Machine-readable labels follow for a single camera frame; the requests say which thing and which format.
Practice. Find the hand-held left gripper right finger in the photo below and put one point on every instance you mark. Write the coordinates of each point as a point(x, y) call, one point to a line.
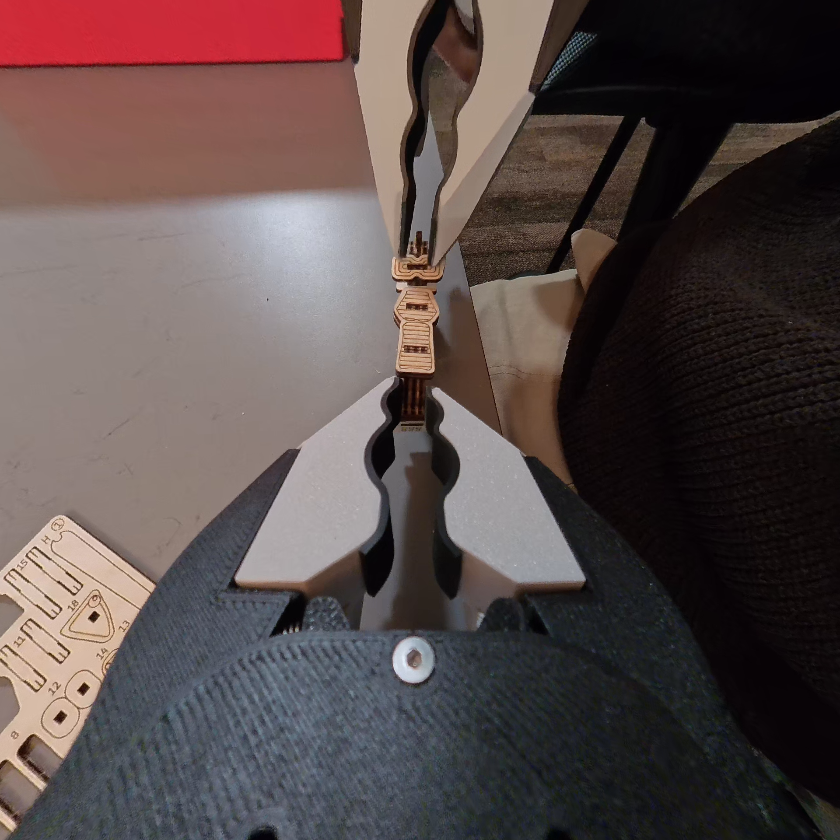
point(512, 518)

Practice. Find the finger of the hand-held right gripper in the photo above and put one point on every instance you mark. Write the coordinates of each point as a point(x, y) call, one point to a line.
point(499, 98)
point(384, 98)

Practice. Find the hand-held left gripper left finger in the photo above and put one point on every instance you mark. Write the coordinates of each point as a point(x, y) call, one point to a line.
point(308, 512)

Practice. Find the small wooden puzzle piece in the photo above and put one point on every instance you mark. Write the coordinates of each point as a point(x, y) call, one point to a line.
point(420, 269)

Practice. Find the wooden puzzle model assembly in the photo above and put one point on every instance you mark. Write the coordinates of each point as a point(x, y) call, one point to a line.
point(417, 341)

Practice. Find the grey desk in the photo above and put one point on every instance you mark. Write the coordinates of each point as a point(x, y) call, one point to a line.
point(164, 295)

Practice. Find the person's beige pants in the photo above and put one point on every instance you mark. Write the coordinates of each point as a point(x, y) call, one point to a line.
point(525, 341)

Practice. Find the black office chair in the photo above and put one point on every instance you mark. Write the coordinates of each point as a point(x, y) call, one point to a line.
point(689, 52)

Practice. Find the red mat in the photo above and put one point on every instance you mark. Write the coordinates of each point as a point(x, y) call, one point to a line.
point(164, 29)

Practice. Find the wooden puzzle parts sheet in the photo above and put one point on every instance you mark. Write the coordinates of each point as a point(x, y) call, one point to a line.
point(39, 590)

